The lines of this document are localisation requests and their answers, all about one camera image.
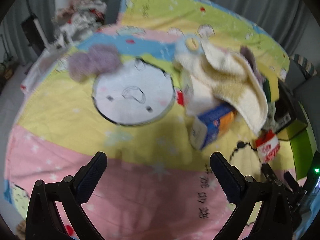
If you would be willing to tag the colourful cartoon bed sheet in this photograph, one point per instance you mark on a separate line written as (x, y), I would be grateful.
(156, 186)

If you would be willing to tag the black gold tin box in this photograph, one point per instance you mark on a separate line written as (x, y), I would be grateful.
(289, 114)

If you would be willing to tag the yellow green sponge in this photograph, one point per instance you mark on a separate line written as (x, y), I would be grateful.
(270, 75)

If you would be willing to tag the striped cushion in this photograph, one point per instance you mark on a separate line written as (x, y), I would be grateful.
(305, 65)

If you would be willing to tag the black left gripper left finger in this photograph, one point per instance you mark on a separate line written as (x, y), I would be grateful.
(43, 219)

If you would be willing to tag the blue orange tissue pack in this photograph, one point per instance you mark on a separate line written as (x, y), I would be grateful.
(210, 125)

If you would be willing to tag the cream knitted towel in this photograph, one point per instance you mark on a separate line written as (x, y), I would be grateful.
(230, 77)

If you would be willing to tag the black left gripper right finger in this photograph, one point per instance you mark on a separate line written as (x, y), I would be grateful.
(274, 217)

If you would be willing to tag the green white cardboard box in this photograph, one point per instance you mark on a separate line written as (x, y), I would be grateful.
(297, 154)

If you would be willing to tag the red white patterned pouch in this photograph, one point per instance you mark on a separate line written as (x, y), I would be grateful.
(267, 146)

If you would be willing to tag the purple fluffy cloth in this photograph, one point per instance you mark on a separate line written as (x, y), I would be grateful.
(99, 59)

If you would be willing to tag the pile of crumpled clothes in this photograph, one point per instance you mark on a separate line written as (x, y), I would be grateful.
(75, 20)

